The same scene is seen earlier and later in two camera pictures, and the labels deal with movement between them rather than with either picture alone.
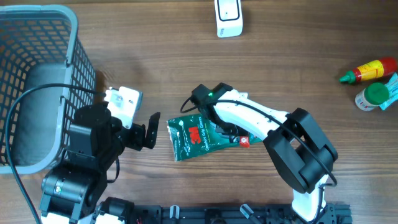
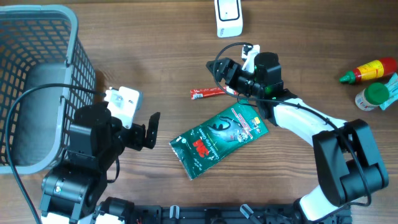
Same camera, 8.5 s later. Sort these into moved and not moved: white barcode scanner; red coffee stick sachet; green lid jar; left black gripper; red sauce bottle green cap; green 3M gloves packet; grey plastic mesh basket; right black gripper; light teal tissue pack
Moved: right black gripper; red coffee stick sachet; green 3M gloves packet
Not moved: red sauce bottle green cap; white barcode scanner; green lid jar; light teal tissue pack; left black gripper; grey plastic mesh basket
